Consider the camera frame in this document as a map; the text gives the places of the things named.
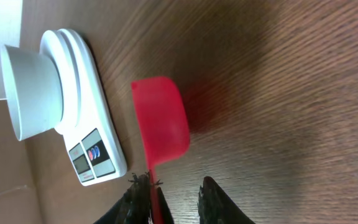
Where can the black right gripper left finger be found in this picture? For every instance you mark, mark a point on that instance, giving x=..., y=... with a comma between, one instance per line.
x=135, y=206

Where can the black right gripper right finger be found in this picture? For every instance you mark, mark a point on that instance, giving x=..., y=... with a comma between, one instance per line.
x=215, y=206

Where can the red plastic measuring scoop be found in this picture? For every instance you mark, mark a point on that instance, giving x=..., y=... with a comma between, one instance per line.
x=164, y=131

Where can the white digital kitchen scale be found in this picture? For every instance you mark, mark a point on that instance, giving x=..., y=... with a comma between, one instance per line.
x=87, y=128

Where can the brown cardboard box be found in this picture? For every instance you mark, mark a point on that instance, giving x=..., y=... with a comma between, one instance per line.
x=18, y=197

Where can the white round bowl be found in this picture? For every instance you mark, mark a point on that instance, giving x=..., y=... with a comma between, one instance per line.
x=33, y=91

